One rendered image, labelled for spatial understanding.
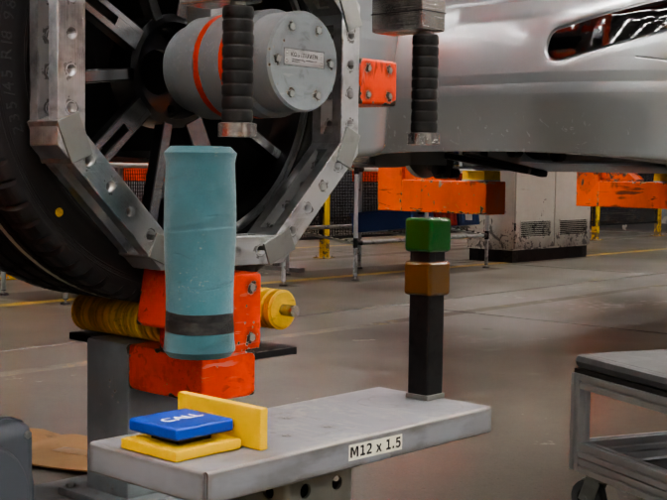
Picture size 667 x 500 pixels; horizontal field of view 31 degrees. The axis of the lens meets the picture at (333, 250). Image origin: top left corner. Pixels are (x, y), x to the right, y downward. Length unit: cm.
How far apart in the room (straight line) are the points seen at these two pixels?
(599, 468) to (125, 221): 130
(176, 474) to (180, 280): 42
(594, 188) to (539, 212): 241
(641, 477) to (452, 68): 214
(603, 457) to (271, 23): 131
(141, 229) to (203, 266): 13
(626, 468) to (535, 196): 757
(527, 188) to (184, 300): 844
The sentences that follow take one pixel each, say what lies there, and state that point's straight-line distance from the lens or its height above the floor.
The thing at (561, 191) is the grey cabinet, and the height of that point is 57.
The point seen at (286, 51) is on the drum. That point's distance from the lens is 151.
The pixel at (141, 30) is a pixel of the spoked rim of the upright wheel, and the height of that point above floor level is 90.
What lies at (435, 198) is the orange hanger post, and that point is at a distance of 587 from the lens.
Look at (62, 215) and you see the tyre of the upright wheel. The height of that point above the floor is 65.
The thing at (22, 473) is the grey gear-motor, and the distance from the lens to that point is 149.
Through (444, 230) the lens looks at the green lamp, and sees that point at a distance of 137.
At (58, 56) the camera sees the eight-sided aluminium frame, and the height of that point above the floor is 84.
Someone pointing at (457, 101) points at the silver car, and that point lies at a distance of 418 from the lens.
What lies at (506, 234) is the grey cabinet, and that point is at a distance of 973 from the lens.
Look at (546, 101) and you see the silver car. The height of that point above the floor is 95.
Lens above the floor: 71
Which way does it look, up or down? 4 degrees down
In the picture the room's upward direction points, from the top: 1 degrees clockwise
